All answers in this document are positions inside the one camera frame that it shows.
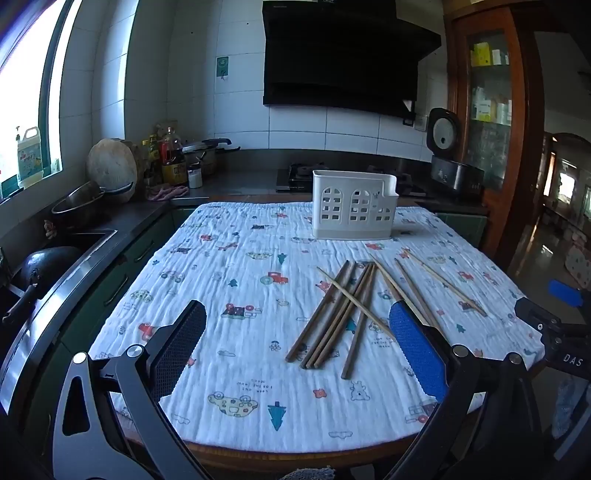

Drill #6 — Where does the dark wooden chopstick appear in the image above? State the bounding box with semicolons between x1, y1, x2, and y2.
301;263;367;369
286;285;335;362
304;264;372;369
311;263;372;368
341;263;376;380

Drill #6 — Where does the white patterned table cloth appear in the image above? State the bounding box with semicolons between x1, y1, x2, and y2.
89;202;544;454

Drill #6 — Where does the black wok in sink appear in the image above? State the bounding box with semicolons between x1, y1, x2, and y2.
2;246;79;325

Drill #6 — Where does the pink cloth rag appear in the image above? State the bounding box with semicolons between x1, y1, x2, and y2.
145;184;189;202

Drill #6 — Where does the white plastic utensil caddy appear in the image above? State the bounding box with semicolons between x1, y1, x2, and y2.
312;181;399;240

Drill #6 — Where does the black rice cooker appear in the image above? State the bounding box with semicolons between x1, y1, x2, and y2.
427;108;484;205

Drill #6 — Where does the black gas stove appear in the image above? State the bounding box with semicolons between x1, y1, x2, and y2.
276;163;429;198

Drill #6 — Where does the small white jar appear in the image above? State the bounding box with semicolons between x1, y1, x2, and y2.
187;166;204;189

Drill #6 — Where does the yellow capped oil bottle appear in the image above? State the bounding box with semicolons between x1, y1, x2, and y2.
146;134;160;185

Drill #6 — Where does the dark soy sauce bottle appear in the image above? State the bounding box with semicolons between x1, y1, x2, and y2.
160;126;187;186

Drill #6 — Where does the round wooden cutting board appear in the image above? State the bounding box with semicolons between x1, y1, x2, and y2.
85;138;139;203

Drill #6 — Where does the steel pressure cooker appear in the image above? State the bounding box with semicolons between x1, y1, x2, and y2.
182;137;242;178

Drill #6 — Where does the detergent jug on windowsill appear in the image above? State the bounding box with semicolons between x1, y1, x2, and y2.
17;127;43;189

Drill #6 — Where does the wooden glass cabinet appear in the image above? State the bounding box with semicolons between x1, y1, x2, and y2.
444;1;545;270

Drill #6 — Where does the black range hood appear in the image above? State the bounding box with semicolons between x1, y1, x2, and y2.
262;1;442;120

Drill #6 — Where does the steel pan with handle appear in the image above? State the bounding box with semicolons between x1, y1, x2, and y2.
51;181;134;229

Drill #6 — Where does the wall power socket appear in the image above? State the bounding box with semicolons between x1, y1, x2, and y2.
414;114;428;132

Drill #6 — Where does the green wall hook sticker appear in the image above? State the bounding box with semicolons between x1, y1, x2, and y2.
215;56;229;79

